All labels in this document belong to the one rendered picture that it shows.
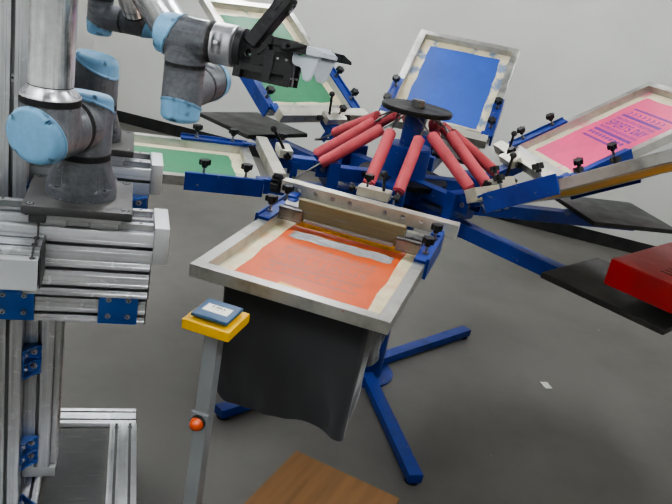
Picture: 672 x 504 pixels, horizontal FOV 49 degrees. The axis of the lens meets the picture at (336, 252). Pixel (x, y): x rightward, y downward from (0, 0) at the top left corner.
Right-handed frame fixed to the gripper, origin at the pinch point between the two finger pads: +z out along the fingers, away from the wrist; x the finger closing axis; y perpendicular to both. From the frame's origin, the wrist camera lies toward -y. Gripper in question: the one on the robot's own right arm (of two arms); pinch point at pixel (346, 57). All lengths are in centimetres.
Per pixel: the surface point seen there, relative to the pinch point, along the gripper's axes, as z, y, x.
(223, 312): -25, 66, -39
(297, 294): -10, 62, -55
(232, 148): -76, 44, -191
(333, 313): 1, 64, -54
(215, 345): -25, 75, -39
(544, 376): 94, 134, -255
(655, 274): 91, 43, -107
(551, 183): 55, 23, -119
